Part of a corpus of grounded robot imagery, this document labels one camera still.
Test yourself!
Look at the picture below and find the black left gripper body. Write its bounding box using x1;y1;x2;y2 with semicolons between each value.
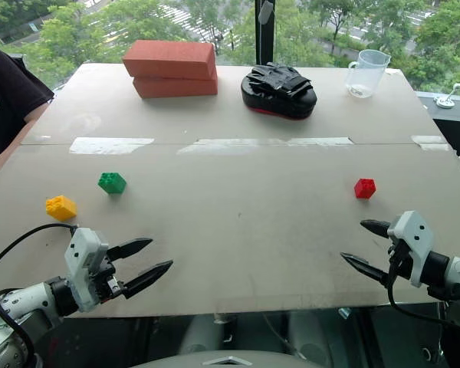
88;248;127;304

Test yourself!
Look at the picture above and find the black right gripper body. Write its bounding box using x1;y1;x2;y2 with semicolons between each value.
386;233;413;283

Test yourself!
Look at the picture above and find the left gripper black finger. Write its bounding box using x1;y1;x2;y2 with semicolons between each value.
107;237;154;263
120;259;174;301

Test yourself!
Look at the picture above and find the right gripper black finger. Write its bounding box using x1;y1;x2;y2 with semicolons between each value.
360;218;393;239
340;251;390;288

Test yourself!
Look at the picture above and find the red toy building block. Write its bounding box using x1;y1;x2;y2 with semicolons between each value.
353;177;377;200

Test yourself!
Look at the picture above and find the green toy building block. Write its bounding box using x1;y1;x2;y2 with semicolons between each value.
97;172;127;196

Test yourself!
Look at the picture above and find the yellow toy building block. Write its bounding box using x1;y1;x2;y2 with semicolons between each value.
44;195;78;222

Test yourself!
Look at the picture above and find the short clear tape strip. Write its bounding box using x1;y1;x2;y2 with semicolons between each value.
410;134;452;152

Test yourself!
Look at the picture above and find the gray robot torso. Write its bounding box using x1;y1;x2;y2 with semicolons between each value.
131;351;327;368

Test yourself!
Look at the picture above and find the clear plastic measuring cup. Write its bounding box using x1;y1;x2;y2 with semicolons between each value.
343;49;392;99

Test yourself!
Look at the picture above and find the black boxing focus pad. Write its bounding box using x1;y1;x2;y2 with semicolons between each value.
240;61;318;121

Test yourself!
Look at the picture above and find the red foam brick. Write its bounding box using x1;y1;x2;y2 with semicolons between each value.
132;68;219;100
121;39;218;82

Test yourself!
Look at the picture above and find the white hanging tag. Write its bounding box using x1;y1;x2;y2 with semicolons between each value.
258;0;274;25

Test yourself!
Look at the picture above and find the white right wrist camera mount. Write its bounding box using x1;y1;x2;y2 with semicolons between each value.
386;210;435;289

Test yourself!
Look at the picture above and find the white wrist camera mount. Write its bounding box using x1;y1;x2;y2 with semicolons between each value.
64;227;110;313
386;210;435;289

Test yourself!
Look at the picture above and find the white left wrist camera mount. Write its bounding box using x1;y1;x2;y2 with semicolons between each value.
64;227;110;313

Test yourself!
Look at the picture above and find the white window latch handle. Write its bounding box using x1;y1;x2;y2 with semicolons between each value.
434;81;460;110

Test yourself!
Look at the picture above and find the black window frame post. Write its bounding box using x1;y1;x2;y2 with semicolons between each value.
254;0;279;67

